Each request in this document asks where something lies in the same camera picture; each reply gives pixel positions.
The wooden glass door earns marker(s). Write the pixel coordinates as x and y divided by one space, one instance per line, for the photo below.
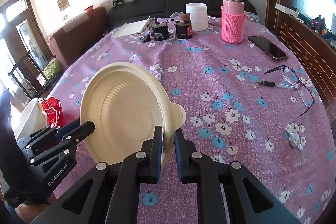
20 33

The red wedding text plate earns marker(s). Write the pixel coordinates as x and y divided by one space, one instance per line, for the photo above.
53 109

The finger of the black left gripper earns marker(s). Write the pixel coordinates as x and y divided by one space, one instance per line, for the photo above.
36 143
68 134

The dark wooden chair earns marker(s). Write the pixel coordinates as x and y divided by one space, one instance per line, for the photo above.
33 80

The black power adapter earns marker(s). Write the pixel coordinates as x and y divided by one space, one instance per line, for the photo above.
146 38

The black smartphone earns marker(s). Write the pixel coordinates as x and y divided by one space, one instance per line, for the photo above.
268 47

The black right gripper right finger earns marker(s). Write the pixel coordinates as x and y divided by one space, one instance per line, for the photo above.
197 168

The black jar with cork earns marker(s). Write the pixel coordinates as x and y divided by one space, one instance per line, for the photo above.
183 27

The white notebook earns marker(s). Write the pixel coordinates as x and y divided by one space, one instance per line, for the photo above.
132 28

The brown armchair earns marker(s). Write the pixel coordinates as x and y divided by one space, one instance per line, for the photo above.
77 36

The small framed picture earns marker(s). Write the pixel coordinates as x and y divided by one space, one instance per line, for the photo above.
63 4

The black round device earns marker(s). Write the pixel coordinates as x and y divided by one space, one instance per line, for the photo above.
159 30

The black rimmed eyeglasses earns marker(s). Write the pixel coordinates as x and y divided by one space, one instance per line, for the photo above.
291 78

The purple floral tablecloth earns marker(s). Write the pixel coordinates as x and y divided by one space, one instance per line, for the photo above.
226 117

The black clear pen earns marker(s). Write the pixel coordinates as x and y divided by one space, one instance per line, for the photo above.
274 85

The crumpled candy wrapper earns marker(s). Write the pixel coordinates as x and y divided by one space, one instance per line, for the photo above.
294 135

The pink knit-sleeved thermos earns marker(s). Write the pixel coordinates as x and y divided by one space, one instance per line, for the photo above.
232 20

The cream ribbed plastic bowl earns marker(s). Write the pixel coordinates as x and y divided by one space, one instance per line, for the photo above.
126 102

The black leather sofa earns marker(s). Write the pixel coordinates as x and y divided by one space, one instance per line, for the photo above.
130 12

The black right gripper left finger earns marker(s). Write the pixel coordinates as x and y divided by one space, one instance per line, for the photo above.
142 167

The white plastic jar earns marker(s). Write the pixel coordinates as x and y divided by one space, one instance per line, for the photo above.
198 16

